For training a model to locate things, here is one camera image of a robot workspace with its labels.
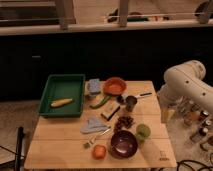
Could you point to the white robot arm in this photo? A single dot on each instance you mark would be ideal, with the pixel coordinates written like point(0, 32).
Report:
point(185, 80)

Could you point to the orange bowl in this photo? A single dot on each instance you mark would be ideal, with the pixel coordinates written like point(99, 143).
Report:
point(114, 86)

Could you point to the green cucumber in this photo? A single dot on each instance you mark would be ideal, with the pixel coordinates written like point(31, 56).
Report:
point(103, 101)

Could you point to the blue sponge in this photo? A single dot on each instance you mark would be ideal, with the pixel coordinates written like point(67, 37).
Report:
point(94, 86)

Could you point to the wooden block brush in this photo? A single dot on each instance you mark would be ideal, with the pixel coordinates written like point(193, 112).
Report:
point(110, 110)

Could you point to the metal cup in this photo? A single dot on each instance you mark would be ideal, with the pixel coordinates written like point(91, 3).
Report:
point(131, 101)

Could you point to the grey blue cloth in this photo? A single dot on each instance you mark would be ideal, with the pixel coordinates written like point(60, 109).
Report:
point(92, 125)

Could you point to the wooden folding table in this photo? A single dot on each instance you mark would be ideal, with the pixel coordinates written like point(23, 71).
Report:
point(58, 144)

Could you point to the green plastic tray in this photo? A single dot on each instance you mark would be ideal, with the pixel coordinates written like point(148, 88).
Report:
point(63, 86)

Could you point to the green cup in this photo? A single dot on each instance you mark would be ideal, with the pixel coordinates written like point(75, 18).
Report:
point(142, 132)

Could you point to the metal fork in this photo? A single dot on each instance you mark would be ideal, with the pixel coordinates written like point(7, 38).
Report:
point(89, 143)

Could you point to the dark purple bowl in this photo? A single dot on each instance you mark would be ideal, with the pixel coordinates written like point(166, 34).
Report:
point(123, 144)

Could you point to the orange fruit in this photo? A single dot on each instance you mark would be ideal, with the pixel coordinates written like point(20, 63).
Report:
point(99, 152)

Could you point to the black stand pole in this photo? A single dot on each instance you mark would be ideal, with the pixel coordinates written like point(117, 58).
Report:
point(20, 136)

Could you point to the black handled measuring spoon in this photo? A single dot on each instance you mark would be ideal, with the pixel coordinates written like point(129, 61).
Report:
point(122, 98)

